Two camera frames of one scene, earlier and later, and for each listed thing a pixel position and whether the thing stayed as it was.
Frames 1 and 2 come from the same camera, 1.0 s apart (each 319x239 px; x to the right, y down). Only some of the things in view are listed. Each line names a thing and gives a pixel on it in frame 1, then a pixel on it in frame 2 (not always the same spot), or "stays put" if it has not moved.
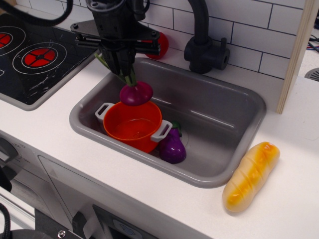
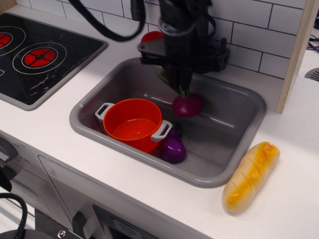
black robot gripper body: x=114 y=28 -> x=186 y=49
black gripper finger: x=112 y=58 -> x=172 y=73
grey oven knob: x=8 y=152 stays put
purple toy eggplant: x=172 y=149 stays put
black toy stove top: x=36 y=61 stays put
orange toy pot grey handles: x=137 y=128 stays put
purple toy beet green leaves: x=130 y=81 -> x=186 y=104
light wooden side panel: x=297 y=55 stays put
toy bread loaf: x=249 y=175 stays put
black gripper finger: x=127 y=58 -> x=185 y=76
